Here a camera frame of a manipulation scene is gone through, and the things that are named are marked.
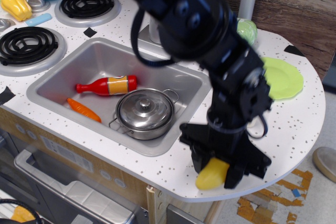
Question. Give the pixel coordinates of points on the silver stove knob at edge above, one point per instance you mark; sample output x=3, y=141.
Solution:
x=5, y=24

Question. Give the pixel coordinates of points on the yellow toy banana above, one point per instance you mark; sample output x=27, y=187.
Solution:
x=212, y=175

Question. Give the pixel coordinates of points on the yellow toy bell pepper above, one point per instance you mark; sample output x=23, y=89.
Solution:
x=19, y=9

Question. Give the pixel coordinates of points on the round metal stand base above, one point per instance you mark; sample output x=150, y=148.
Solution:
x=324, y=160

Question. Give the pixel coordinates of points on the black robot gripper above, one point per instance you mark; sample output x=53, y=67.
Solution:
x=225, y=137

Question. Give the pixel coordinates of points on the light green plastic plate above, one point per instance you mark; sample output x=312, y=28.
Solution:
x=284, y=79

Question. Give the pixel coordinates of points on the yellow object at bottom left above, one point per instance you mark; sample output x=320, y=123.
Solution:
x=22, y=215

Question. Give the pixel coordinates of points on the stainless steel lidded pot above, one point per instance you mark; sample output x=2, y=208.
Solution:
x=146, y=114

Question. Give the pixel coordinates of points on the black tape patch left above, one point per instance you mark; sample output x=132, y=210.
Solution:
x=6, y=95

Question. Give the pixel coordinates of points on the orange toy carrot in sink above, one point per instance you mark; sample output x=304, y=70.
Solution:
x=83, y=110

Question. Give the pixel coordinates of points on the silver sink basin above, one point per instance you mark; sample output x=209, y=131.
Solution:
x=98, y=58

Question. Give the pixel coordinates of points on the red toy ketchup bottle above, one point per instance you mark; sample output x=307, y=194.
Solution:
x=110, y=86

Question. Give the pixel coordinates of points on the black tape patch near burner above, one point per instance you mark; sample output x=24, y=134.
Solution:
x=89, y=32

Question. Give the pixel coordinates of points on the green toy cabbage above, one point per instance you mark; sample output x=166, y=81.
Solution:
x=247, y=30

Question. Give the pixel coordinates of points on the black tape patch right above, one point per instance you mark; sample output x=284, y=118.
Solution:
x=293, y=50

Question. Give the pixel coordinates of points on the back right stove burner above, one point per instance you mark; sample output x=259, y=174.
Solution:
x=86, y=13

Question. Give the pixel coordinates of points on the cream toy detergent bottle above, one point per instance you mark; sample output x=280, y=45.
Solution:
x=252, y=123

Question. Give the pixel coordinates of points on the silver toy faucet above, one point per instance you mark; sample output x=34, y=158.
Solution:
x=149, y=39

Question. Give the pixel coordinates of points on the light blue toy utensil handle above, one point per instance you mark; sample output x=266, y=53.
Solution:
x=38, y=20

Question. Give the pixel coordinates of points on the oven door with handle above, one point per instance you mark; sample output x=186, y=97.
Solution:
x=70, y=197

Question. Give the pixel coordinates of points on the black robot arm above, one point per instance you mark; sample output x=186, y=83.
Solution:
x=205, y=31

